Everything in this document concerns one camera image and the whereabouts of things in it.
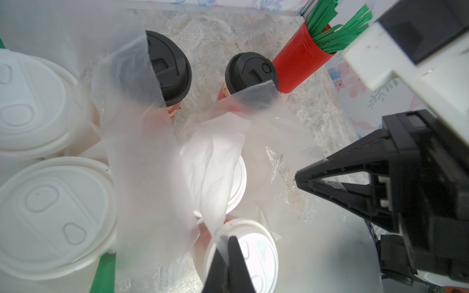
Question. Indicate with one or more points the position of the red cup black lid right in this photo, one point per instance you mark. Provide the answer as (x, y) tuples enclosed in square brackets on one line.
[(244, 70)]

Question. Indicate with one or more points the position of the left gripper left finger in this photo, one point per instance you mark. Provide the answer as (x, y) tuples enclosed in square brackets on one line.
[(217, 279)]

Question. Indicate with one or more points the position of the red cup black lid left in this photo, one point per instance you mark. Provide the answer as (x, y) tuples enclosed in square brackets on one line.
[(161, 73)]

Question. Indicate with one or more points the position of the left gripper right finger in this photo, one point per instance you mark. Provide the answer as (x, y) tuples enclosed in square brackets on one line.
[(239, 280)]

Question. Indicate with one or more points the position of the red cup black lid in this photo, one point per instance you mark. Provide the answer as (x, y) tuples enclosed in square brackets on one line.
[(244, 70), (161, 73)]

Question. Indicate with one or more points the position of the green wrapped straws bundle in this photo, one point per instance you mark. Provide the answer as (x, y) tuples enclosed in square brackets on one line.
[(331, 39)]

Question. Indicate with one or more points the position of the clear plastic carrier bag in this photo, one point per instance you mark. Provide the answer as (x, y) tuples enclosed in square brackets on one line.
[(31, 31)]

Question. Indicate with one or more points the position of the white lid cup back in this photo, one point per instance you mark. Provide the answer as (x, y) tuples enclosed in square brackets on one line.
[(257, 245)]

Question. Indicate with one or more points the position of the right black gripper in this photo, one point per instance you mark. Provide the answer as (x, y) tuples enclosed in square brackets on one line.
[(425, 184)]

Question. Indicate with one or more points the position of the red straw holder cup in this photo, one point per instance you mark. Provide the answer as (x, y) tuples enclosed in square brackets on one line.
[(298, 60)]

